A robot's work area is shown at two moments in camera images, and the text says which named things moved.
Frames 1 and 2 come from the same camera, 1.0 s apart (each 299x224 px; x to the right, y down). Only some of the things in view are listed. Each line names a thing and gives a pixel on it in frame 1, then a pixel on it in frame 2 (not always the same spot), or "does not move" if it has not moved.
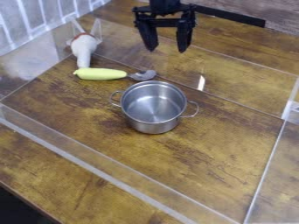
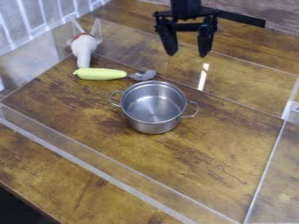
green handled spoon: x=110 y=73 does not move
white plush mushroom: x=83 y=43 does not move
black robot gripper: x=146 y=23 → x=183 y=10
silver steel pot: x=154 y=104 does not move
